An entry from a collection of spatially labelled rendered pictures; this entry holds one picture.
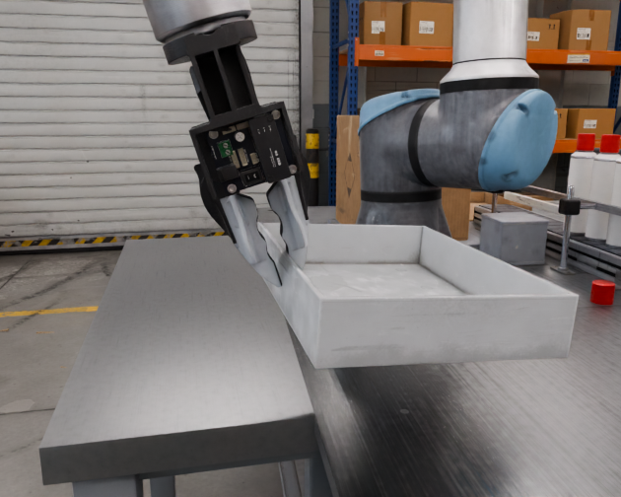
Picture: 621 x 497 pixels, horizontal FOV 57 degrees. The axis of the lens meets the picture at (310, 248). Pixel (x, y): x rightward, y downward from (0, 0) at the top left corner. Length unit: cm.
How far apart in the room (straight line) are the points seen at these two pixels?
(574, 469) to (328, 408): 23
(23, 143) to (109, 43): 103
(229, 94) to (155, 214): 462
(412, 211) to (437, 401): 28
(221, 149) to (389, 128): 39
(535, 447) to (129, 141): 459
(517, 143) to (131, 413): 51
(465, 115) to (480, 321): 33
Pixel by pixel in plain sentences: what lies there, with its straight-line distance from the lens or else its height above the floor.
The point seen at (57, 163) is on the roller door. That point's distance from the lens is 505.
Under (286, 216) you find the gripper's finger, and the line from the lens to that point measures 49.
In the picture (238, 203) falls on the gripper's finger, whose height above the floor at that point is 105.
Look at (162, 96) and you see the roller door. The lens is 495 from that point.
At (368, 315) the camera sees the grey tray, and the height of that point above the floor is 99.
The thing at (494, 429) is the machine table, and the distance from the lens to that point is 60.
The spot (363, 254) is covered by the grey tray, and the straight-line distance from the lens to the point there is 67.
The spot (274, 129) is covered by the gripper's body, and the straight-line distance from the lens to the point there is 42.
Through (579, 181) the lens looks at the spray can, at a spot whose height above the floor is 99.
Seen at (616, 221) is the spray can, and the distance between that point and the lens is 120.
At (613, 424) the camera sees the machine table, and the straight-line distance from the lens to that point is 65.
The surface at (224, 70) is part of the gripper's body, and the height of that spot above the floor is 116.
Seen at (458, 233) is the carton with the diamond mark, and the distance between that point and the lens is 131.
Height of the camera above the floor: 113
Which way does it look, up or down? 13 degrees down
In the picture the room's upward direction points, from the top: straight up
